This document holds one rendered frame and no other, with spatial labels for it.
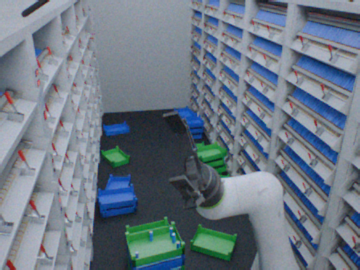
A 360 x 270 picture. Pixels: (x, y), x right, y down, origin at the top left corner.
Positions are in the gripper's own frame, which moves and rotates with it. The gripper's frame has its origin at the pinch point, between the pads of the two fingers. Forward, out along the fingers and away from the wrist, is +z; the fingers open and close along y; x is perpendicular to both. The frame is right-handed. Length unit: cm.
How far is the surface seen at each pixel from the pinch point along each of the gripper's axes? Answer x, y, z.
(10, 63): -56, 50, -12
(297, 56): 50, 103, -117
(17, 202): -53, 6, -21
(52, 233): -73, 9, -65
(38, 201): -67, 16, -48
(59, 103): -74, 73, -64
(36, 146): -62, 33, -37
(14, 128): -49, 24, -12
